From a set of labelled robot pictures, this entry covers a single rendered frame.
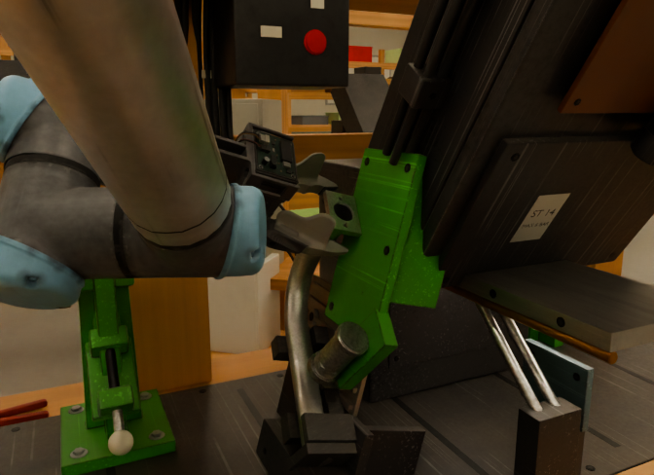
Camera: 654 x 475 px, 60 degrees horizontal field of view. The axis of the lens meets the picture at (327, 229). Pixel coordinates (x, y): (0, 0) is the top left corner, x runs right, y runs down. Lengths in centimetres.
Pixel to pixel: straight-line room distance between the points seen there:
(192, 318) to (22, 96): 50
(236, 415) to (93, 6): 67
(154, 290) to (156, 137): 61
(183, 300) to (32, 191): 47
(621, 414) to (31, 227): 78
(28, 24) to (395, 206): 43
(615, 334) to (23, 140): 52
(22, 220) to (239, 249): 17
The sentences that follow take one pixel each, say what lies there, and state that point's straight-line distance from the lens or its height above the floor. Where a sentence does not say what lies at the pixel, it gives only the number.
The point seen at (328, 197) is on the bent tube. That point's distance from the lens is 66.
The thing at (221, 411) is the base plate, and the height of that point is 90.
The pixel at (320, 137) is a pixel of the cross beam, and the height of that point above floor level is 127.
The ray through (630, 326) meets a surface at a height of 113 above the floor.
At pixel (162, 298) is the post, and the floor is 103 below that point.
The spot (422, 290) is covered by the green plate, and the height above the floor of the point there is 112.
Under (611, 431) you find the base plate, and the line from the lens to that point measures 88.
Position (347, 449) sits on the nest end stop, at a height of 96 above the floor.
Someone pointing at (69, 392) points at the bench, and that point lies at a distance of 102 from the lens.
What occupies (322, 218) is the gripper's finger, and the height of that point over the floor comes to 121.
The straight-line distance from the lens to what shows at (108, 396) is 73.
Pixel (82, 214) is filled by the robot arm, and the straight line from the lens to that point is 47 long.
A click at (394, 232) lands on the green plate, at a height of 119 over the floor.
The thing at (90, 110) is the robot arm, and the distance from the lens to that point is 29.
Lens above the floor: 131
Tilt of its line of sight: 12 degrees down
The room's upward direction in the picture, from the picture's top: straight up
